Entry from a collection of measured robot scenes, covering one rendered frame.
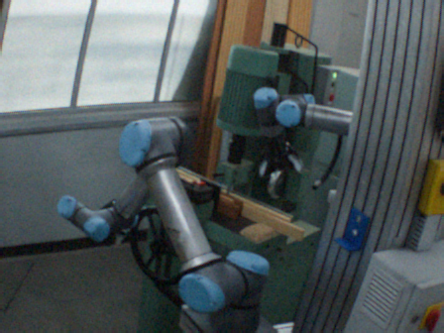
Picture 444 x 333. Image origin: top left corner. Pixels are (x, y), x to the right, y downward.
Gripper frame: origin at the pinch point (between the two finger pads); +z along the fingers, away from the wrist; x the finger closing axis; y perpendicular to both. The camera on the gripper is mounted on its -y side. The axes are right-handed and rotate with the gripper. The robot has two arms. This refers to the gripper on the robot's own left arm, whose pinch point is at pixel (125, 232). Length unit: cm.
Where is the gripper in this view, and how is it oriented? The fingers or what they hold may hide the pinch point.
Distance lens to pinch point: 229.3
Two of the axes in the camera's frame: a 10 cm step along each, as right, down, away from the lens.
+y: -5.0, 8.6, -1.0
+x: 7.4, 3.6, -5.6
